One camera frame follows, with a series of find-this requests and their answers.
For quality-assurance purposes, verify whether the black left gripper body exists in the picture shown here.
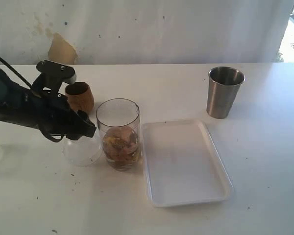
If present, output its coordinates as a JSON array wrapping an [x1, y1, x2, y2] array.
[[31, 92, 81, 140]]

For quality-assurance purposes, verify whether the clear plastic dome lid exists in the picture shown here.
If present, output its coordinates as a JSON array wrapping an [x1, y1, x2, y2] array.
[[63, 130, 102, 166]]

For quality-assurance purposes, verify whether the round brown wooden cup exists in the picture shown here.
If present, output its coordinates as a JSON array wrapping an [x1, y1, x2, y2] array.
[[65, 82, 94, 114]]

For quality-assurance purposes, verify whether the brown wooden blocks pile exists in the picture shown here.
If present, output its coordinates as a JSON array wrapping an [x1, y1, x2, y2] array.
[[102, 126, 140, 171]]

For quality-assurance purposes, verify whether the stainless steel tumbler cup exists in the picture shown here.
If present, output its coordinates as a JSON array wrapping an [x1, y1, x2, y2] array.
[[206, 66, 245, 119]]

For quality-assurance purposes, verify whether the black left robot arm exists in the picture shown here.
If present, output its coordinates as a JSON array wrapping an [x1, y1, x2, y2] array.
[[0, 69, 96, 142]]

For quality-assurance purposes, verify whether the clear plastic jar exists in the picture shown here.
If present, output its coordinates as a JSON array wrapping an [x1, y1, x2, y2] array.
[[96, 98, 140, 157]]

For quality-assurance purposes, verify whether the white rectangular plastic tray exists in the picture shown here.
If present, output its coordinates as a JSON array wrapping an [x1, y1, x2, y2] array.
[[141, 119, 233, 208]]

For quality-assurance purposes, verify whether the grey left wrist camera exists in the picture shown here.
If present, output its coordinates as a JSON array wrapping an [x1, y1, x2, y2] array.
[[31, 60, 76, 96]]

